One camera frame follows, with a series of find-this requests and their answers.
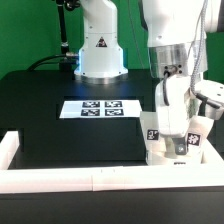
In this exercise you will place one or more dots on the white U-shaped fence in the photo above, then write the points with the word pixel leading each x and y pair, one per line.
pixel 100 178

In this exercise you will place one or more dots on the white marker sheet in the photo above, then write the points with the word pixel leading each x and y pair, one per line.
pixel 100 109

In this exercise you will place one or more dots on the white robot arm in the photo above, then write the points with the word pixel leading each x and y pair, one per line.
pixel 176 44

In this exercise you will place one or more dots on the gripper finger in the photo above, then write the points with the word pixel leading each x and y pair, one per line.
pixel 180 146

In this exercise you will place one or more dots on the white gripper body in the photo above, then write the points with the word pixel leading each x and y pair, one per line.
pixel 176 104

